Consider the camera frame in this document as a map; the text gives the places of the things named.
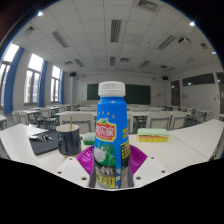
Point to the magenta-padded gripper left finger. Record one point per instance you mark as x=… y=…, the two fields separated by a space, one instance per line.
x=71 y=170

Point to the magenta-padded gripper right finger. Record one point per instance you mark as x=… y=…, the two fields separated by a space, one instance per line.
x=150 y=170

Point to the blue white-capped drink bottle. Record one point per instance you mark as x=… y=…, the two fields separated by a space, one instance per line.
x=111 y=133

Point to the round cork coaster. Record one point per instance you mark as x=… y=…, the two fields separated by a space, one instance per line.
x=71 y=155

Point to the dark blue mug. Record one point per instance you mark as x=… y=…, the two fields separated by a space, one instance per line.
x=69 y=141

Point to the yellow and green sponge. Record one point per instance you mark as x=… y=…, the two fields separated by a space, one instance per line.
x=153 y=135

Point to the black notebook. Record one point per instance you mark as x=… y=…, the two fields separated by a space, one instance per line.
x=43 y=146

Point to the bunch of keys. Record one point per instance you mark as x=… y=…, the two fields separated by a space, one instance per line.
x=43 y=137

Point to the wooden stir stick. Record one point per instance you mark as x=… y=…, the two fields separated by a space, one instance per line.
x=71 y=121

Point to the dark green blackboard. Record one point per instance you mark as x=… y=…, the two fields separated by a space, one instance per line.
x=138 y=94

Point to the dark classroom door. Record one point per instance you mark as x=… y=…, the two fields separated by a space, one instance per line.
x=175 y=93

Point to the classroom window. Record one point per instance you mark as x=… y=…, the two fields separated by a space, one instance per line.
x=7 y=63
x=33 y=80
x=55 y=83

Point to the group of ceiling lights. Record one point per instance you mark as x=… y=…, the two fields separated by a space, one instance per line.
x=115 y=30

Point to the black wall speaker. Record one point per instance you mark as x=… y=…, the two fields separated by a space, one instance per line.
x=165 y=78
x=73 y=74

